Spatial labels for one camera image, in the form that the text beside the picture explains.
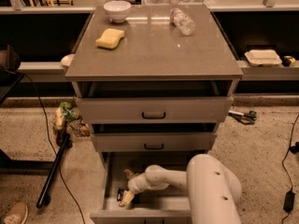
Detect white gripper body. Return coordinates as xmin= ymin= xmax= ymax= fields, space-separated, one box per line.
xmin=128 ymin=174 xmax=150 ymax=194

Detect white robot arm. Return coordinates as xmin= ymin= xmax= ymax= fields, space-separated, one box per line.
xmin=119 ymin=154 xmax=242 ymax=224

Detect bottom grey drawer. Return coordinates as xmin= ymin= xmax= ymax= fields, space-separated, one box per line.
xmin=91 ymin=151 xmax=199 ymax=224

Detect grey drawer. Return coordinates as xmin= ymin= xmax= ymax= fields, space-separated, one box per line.
xmin=91 ymin=133 xmax=216 ymax=152
xmin=77 ymin=97 xmax=233 ymax=124
xmin=91 ymin=151 xmax=199 ymax=224

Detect middle grey drawer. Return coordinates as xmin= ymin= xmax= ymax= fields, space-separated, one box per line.
xmin=91 ymin=133 xmax=216 ymax=152

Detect top grey drawer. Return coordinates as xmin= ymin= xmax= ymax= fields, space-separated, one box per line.
xmin=77 ymin=97 xmax=233 ymax=124

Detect grey drawer cabinet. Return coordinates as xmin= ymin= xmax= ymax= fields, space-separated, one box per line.
xmin=64 ymin=4 xmax=244 ymax=224

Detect black table leg with caster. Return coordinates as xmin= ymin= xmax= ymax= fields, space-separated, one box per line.
xmin=36 ymin=133 xmax=70 ymax=209

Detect tan sneaker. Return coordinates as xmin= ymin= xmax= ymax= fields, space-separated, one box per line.
xmin=1 ymin=202 xmax=28 ymax=224

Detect small white plate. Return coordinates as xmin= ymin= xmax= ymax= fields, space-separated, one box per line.
xmin=61 ymin=54 xmax=74 ymax=67

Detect yellow sponge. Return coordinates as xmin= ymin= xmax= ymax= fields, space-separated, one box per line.
xmin=95 ymin=28 xmax=125 ymax=49

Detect clear plastic water bottle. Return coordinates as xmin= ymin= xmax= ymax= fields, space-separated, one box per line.
xmin=170 ymin=8 xmax=195 ymax=35

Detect white ceramic bowl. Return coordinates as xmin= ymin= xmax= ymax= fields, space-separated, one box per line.
xmin=104 ymin=1 xmax=131 ymax=22

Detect white foam takeout container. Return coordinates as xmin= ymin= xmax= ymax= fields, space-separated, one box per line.
xmin=245 ymin=49 xmax=282 ymax=66

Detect yellow black tape measure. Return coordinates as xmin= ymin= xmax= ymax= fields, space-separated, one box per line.
xmin=282 ymin=56 xmax=296 ymax=67

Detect wire basket with snacks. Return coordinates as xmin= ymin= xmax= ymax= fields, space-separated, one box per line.
xmin=53 ymin=102 xmax=90 ymax=137

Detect black handled scissors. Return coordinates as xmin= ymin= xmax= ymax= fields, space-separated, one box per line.
xmin=229 ymin=110 xmax=257 ymax=125

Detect black cable on floor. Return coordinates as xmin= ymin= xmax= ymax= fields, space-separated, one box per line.
xmin=22 ymin=73 xmax=87 ymax=224

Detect black power adapter with cable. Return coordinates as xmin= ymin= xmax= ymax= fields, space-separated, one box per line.
xmin=281 ymin=115 xmax=299 ymax=224

